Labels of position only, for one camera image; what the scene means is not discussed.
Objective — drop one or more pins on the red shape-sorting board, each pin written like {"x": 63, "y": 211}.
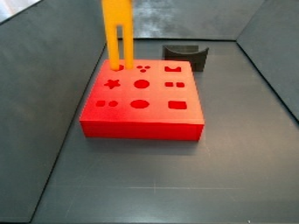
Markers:
{"x": 147, "y": 102}

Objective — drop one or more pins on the black curved holder stand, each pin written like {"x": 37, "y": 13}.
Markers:
{"x": 187, "y": 53}

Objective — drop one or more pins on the yellow two-pronged peg object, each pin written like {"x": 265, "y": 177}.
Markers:
{"x": 118, "y": 14}

